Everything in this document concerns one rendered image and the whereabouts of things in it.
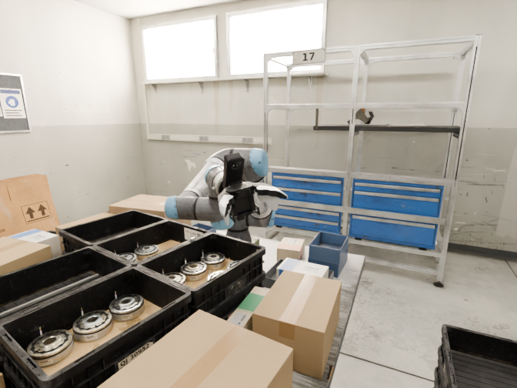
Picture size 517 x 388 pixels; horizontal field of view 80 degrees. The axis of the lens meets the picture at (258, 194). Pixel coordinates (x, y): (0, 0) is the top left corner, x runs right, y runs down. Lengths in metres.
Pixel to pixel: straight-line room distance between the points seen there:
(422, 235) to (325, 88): 1.91
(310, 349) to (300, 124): 3.19
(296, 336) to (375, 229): 2.17
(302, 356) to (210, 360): 0.32
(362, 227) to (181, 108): 3.02
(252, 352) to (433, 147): 3.23
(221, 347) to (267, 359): 0.11
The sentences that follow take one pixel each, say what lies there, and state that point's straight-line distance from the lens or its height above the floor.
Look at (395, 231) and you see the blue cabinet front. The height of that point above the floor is 0.44.
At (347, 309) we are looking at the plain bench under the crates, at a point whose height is 0.70.
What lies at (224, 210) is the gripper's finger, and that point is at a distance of 0.67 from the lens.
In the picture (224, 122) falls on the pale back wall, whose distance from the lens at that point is 4.35.
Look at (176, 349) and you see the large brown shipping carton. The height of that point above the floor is 0.90.
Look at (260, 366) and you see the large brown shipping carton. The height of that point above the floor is 0.90.
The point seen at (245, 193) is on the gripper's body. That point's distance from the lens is 0.75.
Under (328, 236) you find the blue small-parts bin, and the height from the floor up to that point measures 0.82.
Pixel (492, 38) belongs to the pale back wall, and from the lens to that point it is 3.84.
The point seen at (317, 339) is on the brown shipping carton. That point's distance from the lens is 0.98.
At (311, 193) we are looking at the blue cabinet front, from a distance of 3.07.
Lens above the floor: 1.44
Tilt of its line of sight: 14 degrees down
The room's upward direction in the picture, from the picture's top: straight up
